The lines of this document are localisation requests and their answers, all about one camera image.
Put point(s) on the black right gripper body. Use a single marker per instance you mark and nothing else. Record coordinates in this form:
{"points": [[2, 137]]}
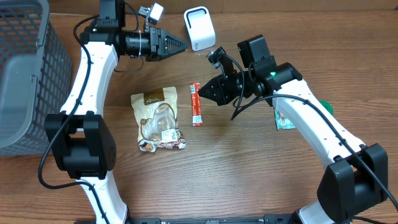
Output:
{"points": [[238, 86]]}

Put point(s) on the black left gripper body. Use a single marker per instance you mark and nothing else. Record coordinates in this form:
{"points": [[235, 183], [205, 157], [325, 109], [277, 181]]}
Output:
{"points": [[155, 43]]}

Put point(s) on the red stick packet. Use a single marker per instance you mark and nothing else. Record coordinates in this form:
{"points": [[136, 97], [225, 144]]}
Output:
{"points": [[196, 105]]}

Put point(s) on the teal tissue pack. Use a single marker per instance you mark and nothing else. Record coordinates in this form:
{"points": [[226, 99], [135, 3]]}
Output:
{"points": [[282, 122]]}

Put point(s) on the beige snack pouch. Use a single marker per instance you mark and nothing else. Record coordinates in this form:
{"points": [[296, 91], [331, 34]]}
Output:
{"points": [[156, 116]]}

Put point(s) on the green lidded jar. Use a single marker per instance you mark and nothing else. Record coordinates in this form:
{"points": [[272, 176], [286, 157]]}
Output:
{"points": [[327, 106]]}

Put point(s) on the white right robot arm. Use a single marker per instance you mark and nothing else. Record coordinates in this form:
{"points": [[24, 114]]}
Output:
{"points": [[355, 174]]}

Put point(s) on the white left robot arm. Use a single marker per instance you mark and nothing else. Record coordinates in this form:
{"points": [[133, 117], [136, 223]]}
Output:
{"points": [[79, 139]]}

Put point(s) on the white barcode scanner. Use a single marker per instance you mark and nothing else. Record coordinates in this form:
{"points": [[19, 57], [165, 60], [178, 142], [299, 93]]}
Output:
{"points": [[200, 28]]}

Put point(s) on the grey plastic mesh basket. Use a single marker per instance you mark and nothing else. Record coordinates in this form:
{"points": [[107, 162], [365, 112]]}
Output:
{"points": [[36, 72]]}

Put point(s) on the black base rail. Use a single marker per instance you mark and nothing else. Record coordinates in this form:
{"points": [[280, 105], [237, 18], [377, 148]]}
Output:
{"points": [[217, 220]]}

